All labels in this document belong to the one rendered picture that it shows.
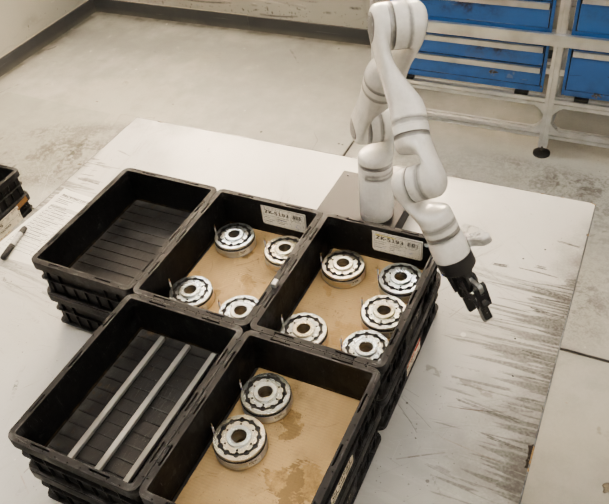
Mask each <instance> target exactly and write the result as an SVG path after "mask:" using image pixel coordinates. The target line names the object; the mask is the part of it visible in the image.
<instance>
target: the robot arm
mask: <svg viewBox="0 0 609 504"><path fill-rule="evenodd" d="M367 22H368V34H369V40H370V44H371V48H372V52H373V55H374V58H373V59H372V60H371V61H370V62H369V64H368V65H367V67H366V69H365V73H364V77H363V81H362V86H361V91H360V94H359V98H358V100H357V102H356V105H355V107H354V109H353V111H352V114H351V118H350V133H351V136H352V138H353V140H354V141H355V142H356V143H357V144H359V145H366V146H365V147H363V148H362V149H361V150H360V151H359V153H358V179H359V204H360V216H361V218H362V219H363V220H364V221H369V222H373V223H383V222H386V221H388V220H389V219H390V218H391V217H392V215H393V209H394V196H395V198H396V200H397V201H398V202H399V204H400V205H401V206H402V207H403V208H404V209H405V210H406V211H407V212H408V214H409V215H410V216H411V217H412V218H413V219H414V220H415V221H416V223H417V224H418V225H419V226H420V229H421V231H422V233H423V235H424V237H425V239H426V241H427V244H428V247H429V250H430V252H431V255H432V257H433V259H434V261H435V263H436V265H437V267H438V269H439V271H440V273H441V275H442V276H444V277H446V278H447V279H448V281H449V283H450V285H451V287H452V288H453V291H454V292H458V295H459V297H461V298H462V300H463V302H464V304H465V306H466V308H467V310H468V311H469V312H472V311H473V310H475V309H476V308H477V310H478V312H479V314H480V316H481V318H482V320H483V321H484V322H488V321H489V320H491V319H492V318H493V315H492V313H491V311H490V308H489V305H490V304H492V301H491V298H490V295H489V292H488V289H487V287H486V284H485V283H484V282H483V281H482V282H481V283H479V281H478V277H477V276H476V274H475V273H474V272H472V269H473V267H474V266H475V263H476V258H475V256H474V254H473V252H472V250H471V247H473V246H485V245H488V244H489V243H491V242H492V238H491V236H490V234H489V233H488V232H486V231H484V230H482V229H480V228H478V227H476V226H474V225H471V224H469V223H466V224H464V225H463V226H461V228H460V226H459V224H458V222H457V220H456V217H455V215H454V213H453V211H452V209H451V207H450V206H449V205H448V204H446V203H441V202H430V201H428V199H433V198H437V197H440V196H442V195H443V194H444V192H445V191H446V188H447V184H448V178H447V174H446V172H445V169H444V167H443V165H442V163H441V161H440V159H439V157H438V155H437V152H436V150H435V147H434V145H433V142H432V139H431V135H430V128H429V122H428V116H427V111H426V107H425V105H424V102H423V100H422V99H421V97H420V96H419V94H418V93H417V92H416V90H415V89H414V88H413V87H412V86H411V85H410V83H409V82H408V81H407V80H406V77H407V74H408V71H409V69H410V66H411V64H412V62H413V60H414V58H415V57H416V55H417V53H418V51H419V49H420V48H421V46H422V43H423V41H424V39H425V35H426V32H427V26H428V14H427V10H426V7H425V5H424V4H423V3H422V2H421V1H419V0H394V1H385V2H378V3H374V4H373V5H372V6H371V7H370V9H369V13H368V19H367ZM394 144H395V149H396V151H397V152H398V153H399V154H402V155H418V157H419V158H420V161H421V163H420V164H416V165H413V166H409V167H405V168H402V169H399V170H397V171H396V172H395V173H394V174H393V156H394ZM471 292H473V294H472V293H471ZM476 300H477V301H476Z"/></svg>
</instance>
